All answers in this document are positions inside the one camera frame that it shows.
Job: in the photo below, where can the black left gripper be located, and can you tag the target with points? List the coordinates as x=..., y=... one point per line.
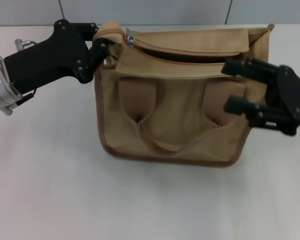
x=52, y=60

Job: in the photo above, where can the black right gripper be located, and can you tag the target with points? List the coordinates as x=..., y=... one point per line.
x=295, y=97

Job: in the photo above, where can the silver metal zipper pull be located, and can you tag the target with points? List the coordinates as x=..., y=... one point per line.
x=130, y=38

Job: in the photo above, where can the khaki canvas food bag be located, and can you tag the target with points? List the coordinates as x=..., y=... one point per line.
x=177, y=112

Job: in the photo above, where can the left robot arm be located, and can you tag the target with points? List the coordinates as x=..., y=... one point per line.
x=0, y=85

